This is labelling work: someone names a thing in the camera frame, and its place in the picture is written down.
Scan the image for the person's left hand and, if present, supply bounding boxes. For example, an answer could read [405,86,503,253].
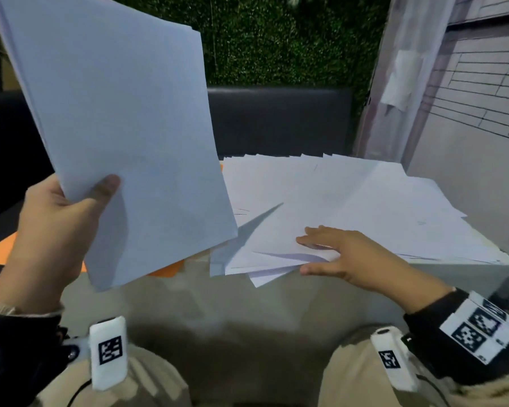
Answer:
[0,173,122,314]

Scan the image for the person's right hand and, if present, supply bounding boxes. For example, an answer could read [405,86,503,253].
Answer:
[296,226,455,314]

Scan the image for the white sheets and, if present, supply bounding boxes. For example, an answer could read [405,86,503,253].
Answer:
[210,153,504,289]

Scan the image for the gathered white paper bundle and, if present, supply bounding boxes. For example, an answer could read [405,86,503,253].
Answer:
[0,0,239,292]

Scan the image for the person's right forearm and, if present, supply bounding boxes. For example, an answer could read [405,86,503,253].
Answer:
[407,364,509,407]

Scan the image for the person's left forearm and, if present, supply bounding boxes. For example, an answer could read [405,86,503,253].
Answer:
[0,294,67,319]

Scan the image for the black leather sofa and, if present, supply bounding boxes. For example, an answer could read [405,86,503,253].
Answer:
[0,33,54,226]

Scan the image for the black leather bench backrest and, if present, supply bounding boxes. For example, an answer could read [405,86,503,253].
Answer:
[206,85,353,160]

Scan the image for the white paper note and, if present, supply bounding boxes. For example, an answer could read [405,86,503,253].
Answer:
[380,49,425,112]

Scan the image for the artificial green hedge panel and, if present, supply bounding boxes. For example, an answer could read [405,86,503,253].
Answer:
[106,0,392,111]

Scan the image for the white sheer curtain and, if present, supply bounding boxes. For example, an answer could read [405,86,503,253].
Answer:
[355,0,457,164]

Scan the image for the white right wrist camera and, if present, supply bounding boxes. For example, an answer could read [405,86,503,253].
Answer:
[369,326,420,393]

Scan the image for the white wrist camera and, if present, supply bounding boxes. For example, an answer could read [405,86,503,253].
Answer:
[88,315,128,391]
[369,326,420,393]

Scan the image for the black left wrist strap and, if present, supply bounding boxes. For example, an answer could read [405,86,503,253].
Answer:
[0,311,90,407]

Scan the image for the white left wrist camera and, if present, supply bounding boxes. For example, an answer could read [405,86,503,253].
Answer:
[88,315,128,391]

